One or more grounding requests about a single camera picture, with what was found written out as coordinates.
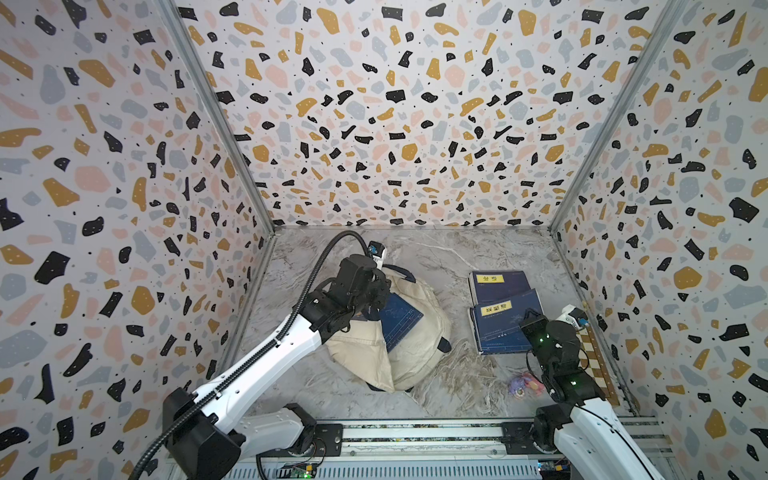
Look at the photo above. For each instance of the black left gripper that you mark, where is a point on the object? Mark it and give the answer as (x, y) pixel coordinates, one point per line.
(383, 287)

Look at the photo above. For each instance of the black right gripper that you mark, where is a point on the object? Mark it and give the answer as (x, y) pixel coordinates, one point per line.
(529, 327)

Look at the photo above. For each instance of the dark blue thin book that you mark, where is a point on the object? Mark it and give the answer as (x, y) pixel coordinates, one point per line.
(497, 326)
(397, 319)

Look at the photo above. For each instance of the beige canvas floral tote bag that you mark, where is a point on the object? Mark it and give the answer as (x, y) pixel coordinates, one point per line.
(404, 345)

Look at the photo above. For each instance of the blue Little Prince book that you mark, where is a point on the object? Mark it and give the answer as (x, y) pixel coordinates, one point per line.
(487, 287)

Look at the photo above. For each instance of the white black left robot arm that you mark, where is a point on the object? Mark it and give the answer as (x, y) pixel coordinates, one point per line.
(210, 430)

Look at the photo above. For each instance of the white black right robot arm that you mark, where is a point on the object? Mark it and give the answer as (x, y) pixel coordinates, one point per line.
(581, 423)

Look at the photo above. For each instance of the wooden chessboard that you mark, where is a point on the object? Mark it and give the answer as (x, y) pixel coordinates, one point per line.
(593, 362)

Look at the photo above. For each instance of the small purple object on table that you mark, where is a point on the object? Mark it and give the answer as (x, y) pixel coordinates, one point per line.
(526, 385)

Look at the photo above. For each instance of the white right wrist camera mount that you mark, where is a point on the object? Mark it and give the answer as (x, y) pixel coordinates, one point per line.
(574, 316)

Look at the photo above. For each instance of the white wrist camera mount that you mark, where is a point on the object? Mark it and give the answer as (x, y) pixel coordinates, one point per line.
(574, 316)
(377, 252)

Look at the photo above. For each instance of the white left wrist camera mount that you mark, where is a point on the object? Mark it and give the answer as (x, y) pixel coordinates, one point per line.
(377, 252)

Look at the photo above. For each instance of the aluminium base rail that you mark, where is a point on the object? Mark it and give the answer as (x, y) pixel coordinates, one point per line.
(434, 448)

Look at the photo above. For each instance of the aluminium corner frame post left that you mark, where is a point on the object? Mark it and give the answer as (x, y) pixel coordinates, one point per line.
(168, 11)

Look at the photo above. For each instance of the aluminium corner frame post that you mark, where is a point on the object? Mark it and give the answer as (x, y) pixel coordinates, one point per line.
(168, 11)
(668, 18)

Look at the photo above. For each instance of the aluminium corner frame post right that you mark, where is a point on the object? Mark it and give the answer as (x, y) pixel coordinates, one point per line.
(668, 18)

